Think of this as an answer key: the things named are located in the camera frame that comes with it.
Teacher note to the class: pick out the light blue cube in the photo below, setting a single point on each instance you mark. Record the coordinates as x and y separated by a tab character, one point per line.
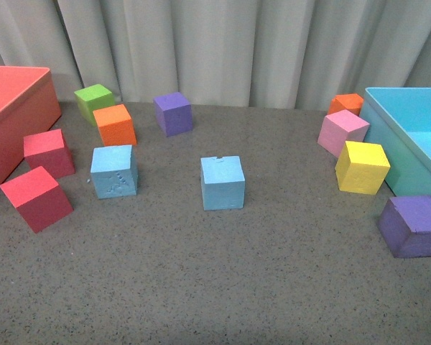
222	183
114	171

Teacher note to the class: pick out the purple foam cube rear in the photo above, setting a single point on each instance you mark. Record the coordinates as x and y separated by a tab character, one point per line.
173	113

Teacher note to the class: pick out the purple foam cube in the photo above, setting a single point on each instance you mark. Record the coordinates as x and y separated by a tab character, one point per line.
173	113
405	224

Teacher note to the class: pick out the orange foam cube left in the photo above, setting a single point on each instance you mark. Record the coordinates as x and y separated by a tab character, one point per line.
115	125

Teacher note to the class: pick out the orange foam cube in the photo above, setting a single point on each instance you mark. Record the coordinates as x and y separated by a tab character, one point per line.
115	125
351	102

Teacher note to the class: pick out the pink foam cube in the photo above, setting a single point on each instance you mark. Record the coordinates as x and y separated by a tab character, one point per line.
339	127

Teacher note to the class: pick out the green foam cube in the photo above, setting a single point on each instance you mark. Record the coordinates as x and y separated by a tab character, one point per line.
93	98

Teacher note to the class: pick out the grey curtain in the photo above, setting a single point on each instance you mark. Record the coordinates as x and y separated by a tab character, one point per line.
274	54

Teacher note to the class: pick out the yellow foam cube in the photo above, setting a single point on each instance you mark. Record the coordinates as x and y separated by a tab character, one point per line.
361	167

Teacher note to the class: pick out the orange foam cube right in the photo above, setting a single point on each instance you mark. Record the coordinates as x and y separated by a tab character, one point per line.
351	102

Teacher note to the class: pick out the red foam cube rear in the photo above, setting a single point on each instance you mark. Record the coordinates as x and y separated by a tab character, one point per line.
49	150

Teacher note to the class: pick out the red foam cube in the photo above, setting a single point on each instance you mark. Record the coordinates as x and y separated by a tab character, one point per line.
49	150
38	198

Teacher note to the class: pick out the red foam cube front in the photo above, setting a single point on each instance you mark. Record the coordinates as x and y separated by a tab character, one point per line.
38	198

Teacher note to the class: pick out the purple foam cube right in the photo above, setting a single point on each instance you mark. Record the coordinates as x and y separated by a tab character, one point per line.
405	224

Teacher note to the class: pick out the light blue storage box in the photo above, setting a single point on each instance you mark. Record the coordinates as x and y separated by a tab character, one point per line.
400	121

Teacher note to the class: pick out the red storage box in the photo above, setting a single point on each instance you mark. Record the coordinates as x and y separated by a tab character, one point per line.
28	105

